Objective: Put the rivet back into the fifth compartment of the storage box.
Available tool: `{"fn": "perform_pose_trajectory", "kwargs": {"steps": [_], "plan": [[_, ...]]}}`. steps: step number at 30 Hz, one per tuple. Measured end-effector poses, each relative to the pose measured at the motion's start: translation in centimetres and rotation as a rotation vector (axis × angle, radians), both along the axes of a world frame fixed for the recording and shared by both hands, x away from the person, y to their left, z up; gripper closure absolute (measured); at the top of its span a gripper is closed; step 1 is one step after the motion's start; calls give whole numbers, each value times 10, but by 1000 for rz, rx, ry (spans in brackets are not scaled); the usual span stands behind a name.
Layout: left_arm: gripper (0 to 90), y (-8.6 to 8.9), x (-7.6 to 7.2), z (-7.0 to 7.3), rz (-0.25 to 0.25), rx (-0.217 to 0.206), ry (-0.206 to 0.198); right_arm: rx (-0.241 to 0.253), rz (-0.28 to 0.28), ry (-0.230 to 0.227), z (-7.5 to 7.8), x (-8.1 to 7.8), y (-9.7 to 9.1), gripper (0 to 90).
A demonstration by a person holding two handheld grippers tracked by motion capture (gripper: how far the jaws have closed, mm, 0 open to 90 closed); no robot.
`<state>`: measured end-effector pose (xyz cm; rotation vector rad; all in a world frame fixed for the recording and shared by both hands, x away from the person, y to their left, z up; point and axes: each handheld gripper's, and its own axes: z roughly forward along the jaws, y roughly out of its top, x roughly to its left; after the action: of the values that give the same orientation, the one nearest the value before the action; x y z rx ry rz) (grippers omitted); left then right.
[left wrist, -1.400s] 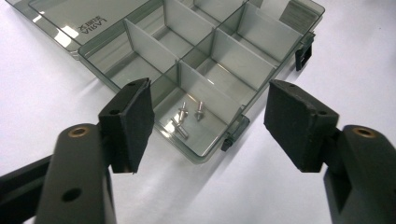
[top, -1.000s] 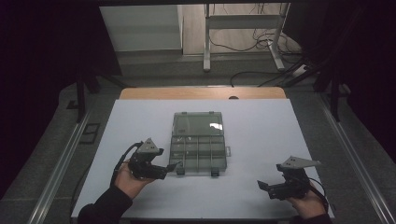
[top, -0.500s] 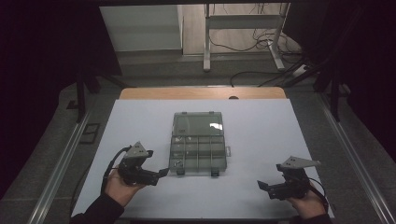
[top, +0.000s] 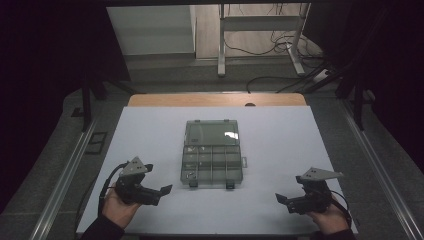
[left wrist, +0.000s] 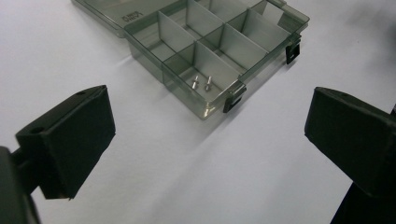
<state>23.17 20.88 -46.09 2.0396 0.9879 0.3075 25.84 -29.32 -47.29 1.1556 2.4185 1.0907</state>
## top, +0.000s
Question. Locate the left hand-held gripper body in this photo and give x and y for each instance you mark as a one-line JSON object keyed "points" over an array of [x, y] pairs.
{"points": [[136, 193]]}

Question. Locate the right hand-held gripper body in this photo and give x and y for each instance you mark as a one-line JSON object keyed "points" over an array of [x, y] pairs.
{"points": [[310, 203]]}

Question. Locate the grey transparent compartment box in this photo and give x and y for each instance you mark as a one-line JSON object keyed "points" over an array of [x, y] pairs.
{"points": [[211, 163]]}

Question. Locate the person's left hand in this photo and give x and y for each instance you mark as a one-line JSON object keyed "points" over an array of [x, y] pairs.
{"points": [[116, 208]]}

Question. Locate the person's right hand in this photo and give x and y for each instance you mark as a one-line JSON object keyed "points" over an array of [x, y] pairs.
{"points": [[331, 221]]}

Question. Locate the black metal stand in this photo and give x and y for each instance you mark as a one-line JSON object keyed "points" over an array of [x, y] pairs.
{"points": [[358, 100], [87, 103]]}

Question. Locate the dark table grommet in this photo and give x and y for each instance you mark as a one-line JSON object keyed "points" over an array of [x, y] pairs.
{"points": [[250, 104]]}

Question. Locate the white power strip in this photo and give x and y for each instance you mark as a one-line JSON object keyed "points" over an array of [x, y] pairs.
{"points": [[321, 76]]}

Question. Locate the white cabinet panel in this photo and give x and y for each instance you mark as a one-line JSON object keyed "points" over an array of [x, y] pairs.
{"points": [[150, 30]]}

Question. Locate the black curtain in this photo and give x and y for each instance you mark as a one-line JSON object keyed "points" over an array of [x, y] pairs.
{"points": [[40, 83], [396, 66]]}

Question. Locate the aluminium rail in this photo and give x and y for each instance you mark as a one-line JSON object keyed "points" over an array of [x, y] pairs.
{"points": [[383, 170], [66, 180]]}

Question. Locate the white metal desk frame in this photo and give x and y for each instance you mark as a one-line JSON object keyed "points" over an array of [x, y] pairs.
{"points": [[260, 23]]}

